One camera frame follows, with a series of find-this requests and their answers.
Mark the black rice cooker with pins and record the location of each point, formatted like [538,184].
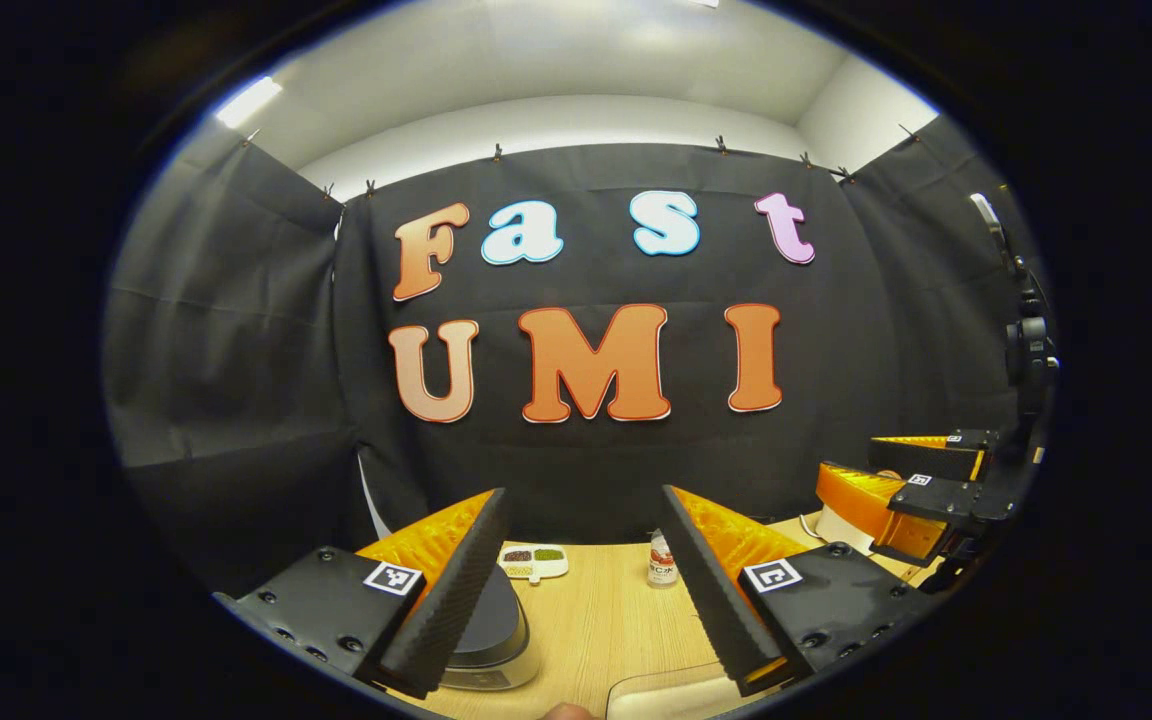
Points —
[491,630]

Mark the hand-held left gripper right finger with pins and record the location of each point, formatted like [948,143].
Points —
[711,600]

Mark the small white divided dish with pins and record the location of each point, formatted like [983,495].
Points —
[534,560]

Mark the small clear plastic bottle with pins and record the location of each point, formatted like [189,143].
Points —
[662,565]

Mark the white toaster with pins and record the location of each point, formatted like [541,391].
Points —
[841,530]

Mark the black backdrop cloth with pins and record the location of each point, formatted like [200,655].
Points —
[586,470]

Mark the ceiling light panel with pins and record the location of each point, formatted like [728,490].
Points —
[248,102]

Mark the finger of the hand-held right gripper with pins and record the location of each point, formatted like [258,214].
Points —
[866,500]
[926,458]

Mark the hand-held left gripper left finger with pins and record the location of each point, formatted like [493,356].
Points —
[456,600]

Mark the clear plastic rice container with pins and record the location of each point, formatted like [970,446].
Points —
[666,695]

